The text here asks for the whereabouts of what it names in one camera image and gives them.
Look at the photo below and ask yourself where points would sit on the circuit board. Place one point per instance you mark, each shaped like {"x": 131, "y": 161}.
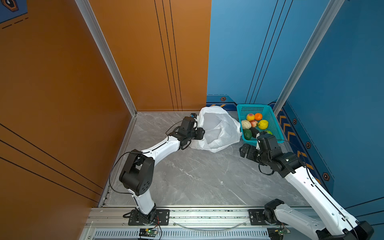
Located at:
{"x": 148, "y": 233}
{"x": 277, "y": 234}

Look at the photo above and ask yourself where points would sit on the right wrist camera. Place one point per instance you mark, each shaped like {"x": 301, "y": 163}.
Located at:
{"x": 267, "y": 143}

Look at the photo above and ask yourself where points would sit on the aluminium corner post right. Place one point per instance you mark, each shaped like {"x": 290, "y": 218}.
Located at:
{"x": 328, "y": 16}

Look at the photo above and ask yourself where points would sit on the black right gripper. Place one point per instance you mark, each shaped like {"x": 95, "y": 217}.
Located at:
{"x": 249, "y": 154}

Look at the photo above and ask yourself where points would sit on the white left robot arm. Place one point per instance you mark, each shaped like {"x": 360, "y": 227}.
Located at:
{"x": 138, "y": 170}

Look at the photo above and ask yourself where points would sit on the right circuit board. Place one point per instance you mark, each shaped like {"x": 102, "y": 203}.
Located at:
{"x": 277, "y": 234}

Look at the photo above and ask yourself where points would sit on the dark avocado fruit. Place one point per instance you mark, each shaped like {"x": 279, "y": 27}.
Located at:
{"x": 255, "y": 132}

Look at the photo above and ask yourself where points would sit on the dark green avocado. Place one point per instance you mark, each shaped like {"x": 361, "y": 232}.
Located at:
{"x": 248, "y": 135}

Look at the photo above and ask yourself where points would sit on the red yellow peach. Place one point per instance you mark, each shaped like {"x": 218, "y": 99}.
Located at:
{"x": 250, "y": 117}

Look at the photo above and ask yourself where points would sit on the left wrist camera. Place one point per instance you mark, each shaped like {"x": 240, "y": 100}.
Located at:
{"x": 193, "y": 115}

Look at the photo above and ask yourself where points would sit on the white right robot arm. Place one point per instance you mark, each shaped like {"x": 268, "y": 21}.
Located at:
{"x": 335, "y": 222}

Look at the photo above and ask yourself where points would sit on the yellow bumpy lemon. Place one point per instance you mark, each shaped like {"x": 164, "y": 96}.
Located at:
{"x": 263, "y": 124}

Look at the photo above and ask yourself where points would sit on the aluminium front rail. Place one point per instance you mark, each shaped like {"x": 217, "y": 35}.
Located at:
{"x": 183, "y": 223}

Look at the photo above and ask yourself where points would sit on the red pink apple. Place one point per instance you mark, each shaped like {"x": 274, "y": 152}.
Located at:
{"x": 254, "y": 123}

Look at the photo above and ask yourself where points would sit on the teal plastic basket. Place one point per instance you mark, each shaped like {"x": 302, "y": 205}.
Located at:
{"x": 268, "y": 114}

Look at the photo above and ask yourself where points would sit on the aluminium corner post left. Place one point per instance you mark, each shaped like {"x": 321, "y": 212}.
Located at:
{"x": 101, "y": 42}

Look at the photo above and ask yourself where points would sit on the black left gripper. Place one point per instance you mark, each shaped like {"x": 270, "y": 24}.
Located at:
{"x": 200, "y": 134}

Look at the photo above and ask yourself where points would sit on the aluminium corner post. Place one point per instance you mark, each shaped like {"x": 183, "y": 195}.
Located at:
{"x": 101, "y": 42}
{"x": 328, "y": 16}

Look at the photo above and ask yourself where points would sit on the white plastic bag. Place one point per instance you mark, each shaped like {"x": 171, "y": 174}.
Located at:
{"x": 221, "y": 130}

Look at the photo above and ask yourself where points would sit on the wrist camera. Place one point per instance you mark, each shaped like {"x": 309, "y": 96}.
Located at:
{"x": 193, "y": 115}
{"x": 267, "y": 143}

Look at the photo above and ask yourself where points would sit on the left circuit board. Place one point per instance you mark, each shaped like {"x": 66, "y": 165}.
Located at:
{"x": 148, "y": 233}

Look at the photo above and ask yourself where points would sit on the orange fruit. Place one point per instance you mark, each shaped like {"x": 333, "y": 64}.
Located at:
{"x": 258, "y": 116}

